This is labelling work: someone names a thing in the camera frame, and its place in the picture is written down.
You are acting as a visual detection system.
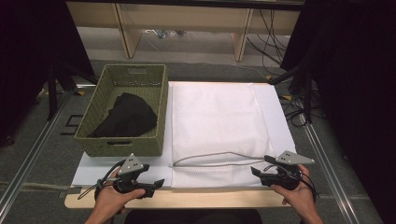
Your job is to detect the grey drawstring cord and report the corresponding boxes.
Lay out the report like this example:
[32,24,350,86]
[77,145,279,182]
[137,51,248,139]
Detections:
[172,151,266,168]

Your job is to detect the right hand-held gripper cable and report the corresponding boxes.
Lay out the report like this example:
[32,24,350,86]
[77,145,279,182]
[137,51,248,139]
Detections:
[298,170,319,201]

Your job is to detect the person's dark lap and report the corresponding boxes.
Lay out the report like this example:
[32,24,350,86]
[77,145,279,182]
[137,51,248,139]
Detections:
[124,208,263,224]

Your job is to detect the hand-held gripper cable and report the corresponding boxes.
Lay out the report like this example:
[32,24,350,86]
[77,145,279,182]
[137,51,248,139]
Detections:
[77,160,126,201]
[298,170,319,201]

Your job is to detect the black curtain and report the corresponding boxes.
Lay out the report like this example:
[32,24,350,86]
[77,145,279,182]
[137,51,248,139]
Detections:
[279,0,396,224]
[0,0,96,147]

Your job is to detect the black hanging cables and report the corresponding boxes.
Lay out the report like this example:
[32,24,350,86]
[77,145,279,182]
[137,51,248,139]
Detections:
[247,8,288,68]

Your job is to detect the aluminium floor rail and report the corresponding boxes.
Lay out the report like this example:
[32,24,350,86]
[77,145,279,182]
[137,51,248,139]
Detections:
[298,114,362,224]
[0,90,74,214]

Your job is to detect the white mesh laundry bag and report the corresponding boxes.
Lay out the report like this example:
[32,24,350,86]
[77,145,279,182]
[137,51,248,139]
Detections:
[169,81,278,189]

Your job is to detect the person's right hand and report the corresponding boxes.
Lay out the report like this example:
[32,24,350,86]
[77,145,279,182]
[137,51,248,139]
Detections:
[270,163,318,217]

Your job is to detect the green woven basket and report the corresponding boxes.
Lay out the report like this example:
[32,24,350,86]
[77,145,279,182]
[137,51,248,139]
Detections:
[74,63,169,158]

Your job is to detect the black metal stand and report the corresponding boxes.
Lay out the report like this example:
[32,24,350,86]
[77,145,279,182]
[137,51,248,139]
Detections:
[268,62,314,124]
[46,60,99,121]

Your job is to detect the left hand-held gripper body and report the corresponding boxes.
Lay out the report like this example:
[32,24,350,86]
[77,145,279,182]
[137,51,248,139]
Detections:
[111,152,156,199]

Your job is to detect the person's left hand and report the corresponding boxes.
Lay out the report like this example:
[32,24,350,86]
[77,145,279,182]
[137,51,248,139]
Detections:
[93,167,147,217]

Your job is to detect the light wooden shelf unit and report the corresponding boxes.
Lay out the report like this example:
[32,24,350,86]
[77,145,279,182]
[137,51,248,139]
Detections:
[65,1,303,63]

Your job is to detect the clear plastic wrap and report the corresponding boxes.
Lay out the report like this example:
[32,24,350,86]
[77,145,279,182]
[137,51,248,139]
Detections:
[144,29,190,40]

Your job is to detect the black cloth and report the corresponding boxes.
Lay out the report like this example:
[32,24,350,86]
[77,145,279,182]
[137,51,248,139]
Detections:
[88,91,159,139]

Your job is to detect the white table mat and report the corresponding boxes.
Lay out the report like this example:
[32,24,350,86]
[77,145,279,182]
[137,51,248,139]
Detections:
[72,81,297,189]

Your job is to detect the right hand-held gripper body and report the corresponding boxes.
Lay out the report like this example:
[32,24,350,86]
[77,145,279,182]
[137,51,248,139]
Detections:
[261,150,316,191]

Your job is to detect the left hand-held gripper cable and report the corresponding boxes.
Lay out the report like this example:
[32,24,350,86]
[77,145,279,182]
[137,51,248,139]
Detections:
[77,160,126,201]

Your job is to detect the black floor cables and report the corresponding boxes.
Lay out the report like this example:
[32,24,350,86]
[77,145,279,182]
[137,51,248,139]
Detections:
[279,92,321,129]

